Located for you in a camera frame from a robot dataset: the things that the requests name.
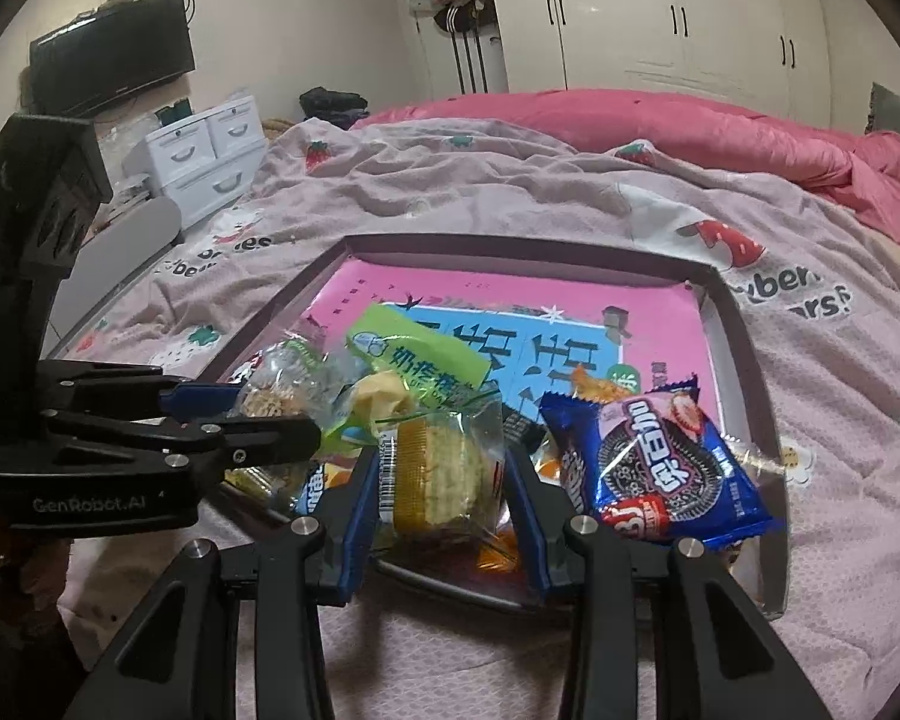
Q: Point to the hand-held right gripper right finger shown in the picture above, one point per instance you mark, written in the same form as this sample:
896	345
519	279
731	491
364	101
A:
529	540

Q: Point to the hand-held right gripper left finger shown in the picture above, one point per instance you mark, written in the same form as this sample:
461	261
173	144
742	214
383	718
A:
360	525

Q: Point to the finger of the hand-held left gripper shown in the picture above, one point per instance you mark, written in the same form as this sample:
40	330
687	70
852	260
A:
262	442
202	399

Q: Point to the dark green snack packet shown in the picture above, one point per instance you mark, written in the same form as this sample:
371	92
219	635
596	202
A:
521	424

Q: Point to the clear cracker packet green label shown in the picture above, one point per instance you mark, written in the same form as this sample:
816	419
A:
277	382

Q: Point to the pink quilt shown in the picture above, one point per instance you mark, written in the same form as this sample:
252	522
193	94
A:
682	127

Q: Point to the white wardrobe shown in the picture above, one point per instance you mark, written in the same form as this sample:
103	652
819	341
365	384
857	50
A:
622	15

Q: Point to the dark green container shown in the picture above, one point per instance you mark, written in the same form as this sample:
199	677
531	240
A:
174	111

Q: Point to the clear yellow wafer packet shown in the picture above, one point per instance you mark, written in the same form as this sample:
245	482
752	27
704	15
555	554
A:
435	472

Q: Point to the yellow snack packet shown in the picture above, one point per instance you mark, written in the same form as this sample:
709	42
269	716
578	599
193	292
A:
251	481

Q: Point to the hanging dark striped clothing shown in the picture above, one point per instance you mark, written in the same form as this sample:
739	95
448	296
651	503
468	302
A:
465	37

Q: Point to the purple cardboard box tray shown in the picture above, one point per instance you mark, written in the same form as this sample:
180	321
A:
750	390

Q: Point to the green cake snack packet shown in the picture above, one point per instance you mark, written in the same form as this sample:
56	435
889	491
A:
420	352

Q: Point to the blue cookie packet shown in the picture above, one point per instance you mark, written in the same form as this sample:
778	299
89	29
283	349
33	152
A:
645	465

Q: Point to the black television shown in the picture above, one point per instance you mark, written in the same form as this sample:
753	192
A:
112	52

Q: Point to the white drawer unit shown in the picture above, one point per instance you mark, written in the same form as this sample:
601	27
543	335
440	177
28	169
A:
195	157

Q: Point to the pink book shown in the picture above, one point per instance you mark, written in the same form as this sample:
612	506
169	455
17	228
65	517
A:
645	330

